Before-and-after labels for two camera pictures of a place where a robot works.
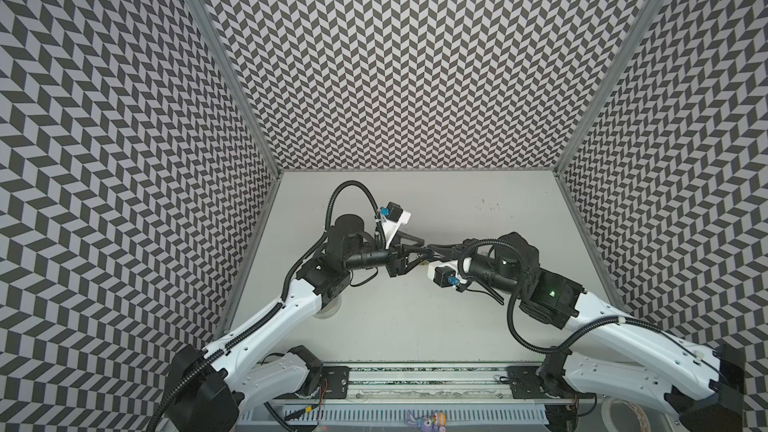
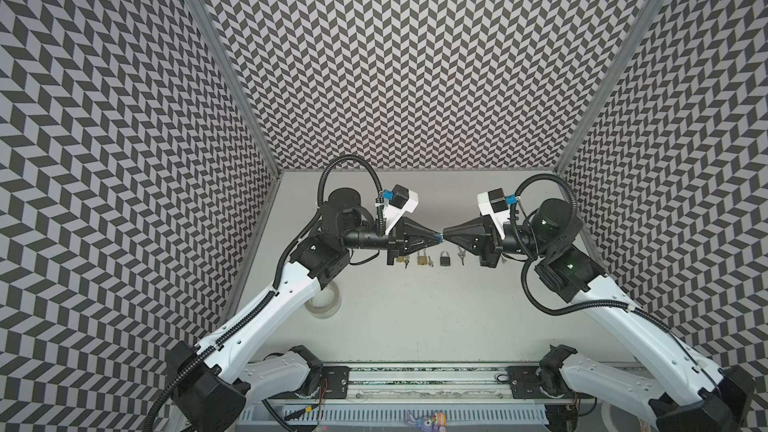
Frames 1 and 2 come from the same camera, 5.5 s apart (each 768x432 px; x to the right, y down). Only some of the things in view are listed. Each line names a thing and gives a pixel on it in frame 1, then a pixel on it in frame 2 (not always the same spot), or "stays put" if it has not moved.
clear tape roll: [329, 309] stays put
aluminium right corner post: [622, 63] stays put
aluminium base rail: [417, 394] stays put
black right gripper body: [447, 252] to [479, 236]
